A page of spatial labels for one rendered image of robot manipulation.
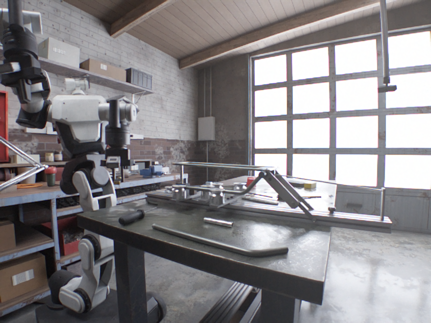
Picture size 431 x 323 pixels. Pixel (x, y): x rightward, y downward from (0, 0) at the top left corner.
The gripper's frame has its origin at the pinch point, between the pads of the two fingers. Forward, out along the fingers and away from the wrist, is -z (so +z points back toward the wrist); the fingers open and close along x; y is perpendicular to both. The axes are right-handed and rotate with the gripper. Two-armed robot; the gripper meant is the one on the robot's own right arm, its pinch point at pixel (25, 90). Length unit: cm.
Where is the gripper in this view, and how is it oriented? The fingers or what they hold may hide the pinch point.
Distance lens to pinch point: 82.6
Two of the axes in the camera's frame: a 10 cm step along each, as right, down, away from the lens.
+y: -2.0, 0.9, 9.8
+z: -2.3, -9.7, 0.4
